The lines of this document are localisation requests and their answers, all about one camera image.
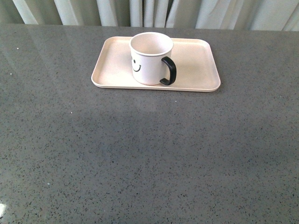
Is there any pale pink rectangular tray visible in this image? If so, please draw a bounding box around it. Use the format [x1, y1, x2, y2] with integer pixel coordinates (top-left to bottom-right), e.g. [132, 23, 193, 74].
[91, 36, 221, 92]

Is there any white smiley mug black handle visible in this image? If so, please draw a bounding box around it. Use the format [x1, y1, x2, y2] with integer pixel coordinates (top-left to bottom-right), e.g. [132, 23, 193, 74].
[129, 32, 177, 86]

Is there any white pleated curtain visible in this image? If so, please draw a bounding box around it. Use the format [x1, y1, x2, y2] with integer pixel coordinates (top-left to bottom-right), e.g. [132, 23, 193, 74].
[0, 0, 299, 31]

